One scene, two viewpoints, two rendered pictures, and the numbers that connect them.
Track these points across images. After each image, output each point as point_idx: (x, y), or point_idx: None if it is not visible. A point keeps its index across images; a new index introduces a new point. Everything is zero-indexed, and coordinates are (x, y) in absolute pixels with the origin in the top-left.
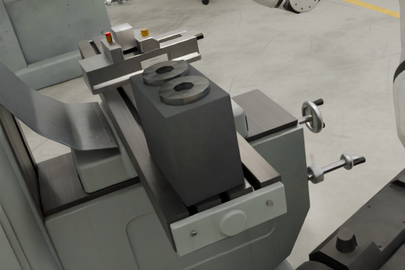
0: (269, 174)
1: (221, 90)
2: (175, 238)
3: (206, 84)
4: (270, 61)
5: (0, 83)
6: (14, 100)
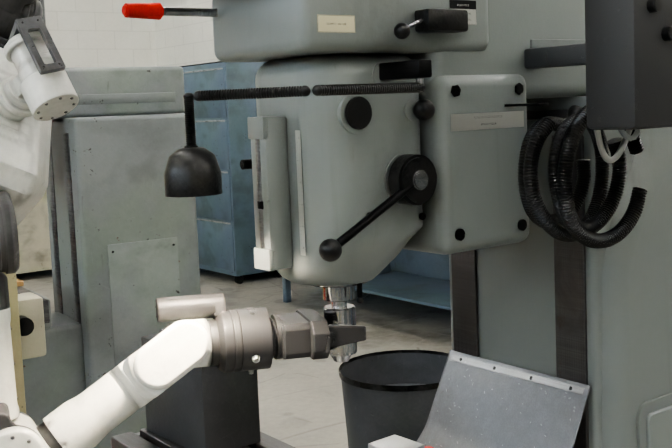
0: (122, 436)
1: (149, 337)
2: None
3: (161, 330)
4: None
5: (500, 381)
6: (475, 400)
